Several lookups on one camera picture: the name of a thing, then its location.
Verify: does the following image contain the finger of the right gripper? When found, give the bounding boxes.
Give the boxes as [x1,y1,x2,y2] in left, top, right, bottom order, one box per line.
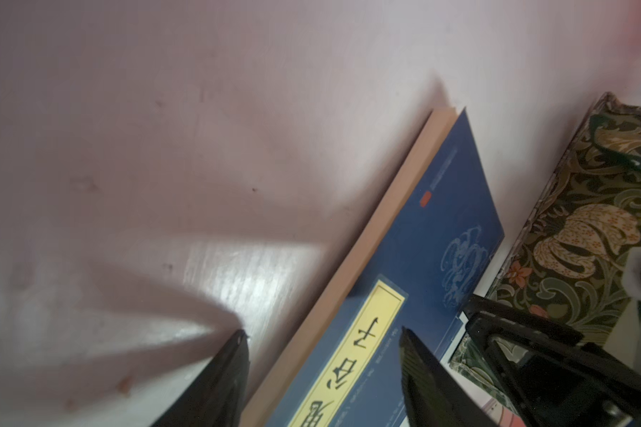
[462,295,641,426]

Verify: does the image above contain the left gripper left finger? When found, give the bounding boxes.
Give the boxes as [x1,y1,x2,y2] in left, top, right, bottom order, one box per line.
[153,329,250,427]

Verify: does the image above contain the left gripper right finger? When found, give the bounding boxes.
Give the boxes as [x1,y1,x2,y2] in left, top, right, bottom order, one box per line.
[399,327,494,427]

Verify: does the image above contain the navy book top yellow label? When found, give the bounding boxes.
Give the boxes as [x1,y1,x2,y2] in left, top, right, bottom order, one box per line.
[240,109,504,426]

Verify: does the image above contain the cream canvas bag green handles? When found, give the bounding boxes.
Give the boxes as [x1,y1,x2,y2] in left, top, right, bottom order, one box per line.
[450,93,641,414]

